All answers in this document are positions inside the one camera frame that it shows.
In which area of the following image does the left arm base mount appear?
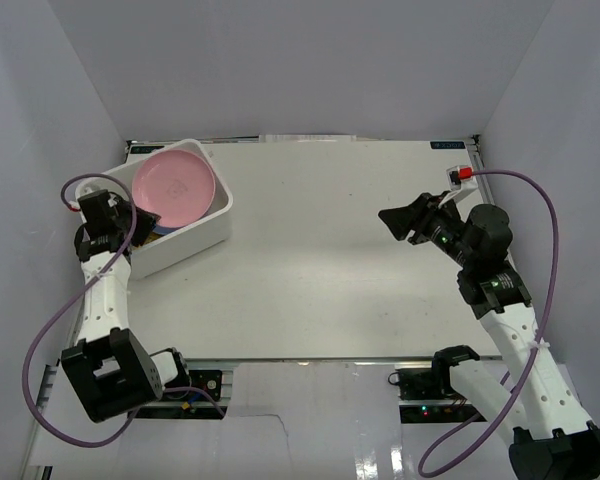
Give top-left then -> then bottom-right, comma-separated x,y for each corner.
136,369 -> 231,420

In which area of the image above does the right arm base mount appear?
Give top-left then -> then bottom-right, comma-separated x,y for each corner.
387,368 -> 484,425

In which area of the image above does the pink plastic plate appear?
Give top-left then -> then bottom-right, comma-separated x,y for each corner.
132,149 -> 216,228

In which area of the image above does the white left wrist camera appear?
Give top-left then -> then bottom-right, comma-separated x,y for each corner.
75,178 -> 111,200

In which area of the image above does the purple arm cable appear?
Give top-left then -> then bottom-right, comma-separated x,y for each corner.
23,172 -> 227,448
417,168 -> 559,476

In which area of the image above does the blue plastic plate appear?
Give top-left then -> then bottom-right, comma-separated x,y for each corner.
153,225 -> 179,236

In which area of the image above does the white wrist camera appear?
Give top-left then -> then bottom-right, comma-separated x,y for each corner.
440,165 -> 478,205
75,178 -> 111,200

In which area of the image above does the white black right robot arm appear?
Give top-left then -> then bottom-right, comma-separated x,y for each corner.
378,193 -> 600,479

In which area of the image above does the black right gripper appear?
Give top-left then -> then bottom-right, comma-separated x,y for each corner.
378,191 -> 476,269

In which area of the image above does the round yellow woven plate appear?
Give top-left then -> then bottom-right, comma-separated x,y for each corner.
139,232 -> 161,247

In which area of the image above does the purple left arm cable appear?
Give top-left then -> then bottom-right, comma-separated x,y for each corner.
23,172 -> 227,448

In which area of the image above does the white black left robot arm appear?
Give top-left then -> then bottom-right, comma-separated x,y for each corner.
61,189 -> 192,423

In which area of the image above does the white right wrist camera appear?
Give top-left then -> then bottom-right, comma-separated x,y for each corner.
440,165 -> 478,205

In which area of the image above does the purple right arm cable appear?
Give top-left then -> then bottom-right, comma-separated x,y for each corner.
417,168 -> 559,476

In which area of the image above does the white plastic bin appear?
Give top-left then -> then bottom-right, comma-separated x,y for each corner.
75,139 -> 233,280

